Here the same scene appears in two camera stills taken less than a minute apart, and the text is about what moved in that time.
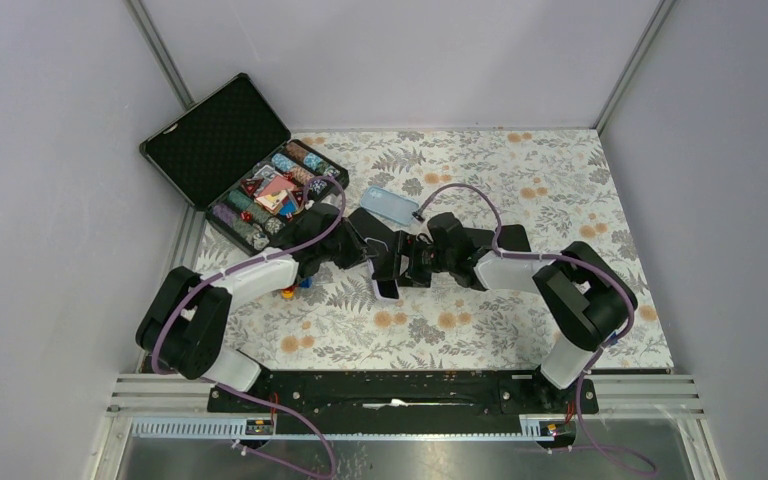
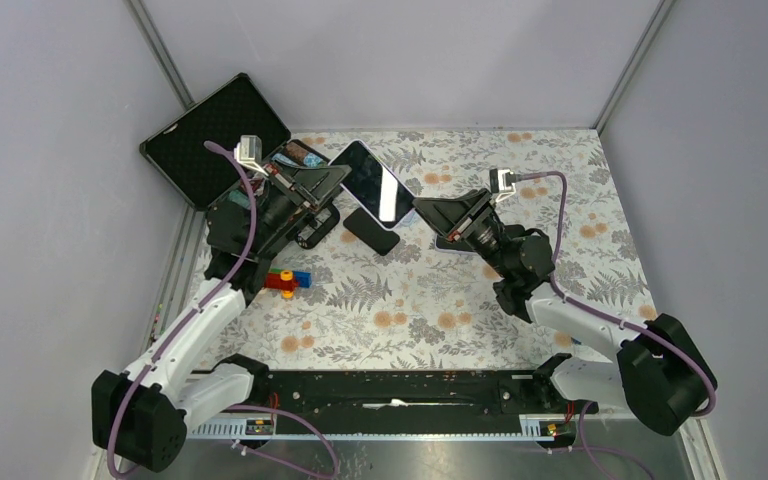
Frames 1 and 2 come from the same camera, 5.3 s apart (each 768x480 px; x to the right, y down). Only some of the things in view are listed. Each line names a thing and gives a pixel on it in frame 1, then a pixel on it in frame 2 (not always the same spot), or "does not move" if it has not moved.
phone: (385, 289) -> (374, 186)
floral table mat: (541, 188) does not move
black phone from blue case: (372, 228) does not move
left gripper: (359, 250) -> (316, 183)
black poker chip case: (233, 156) does not move
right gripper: (409, 245) -> (451, 215)
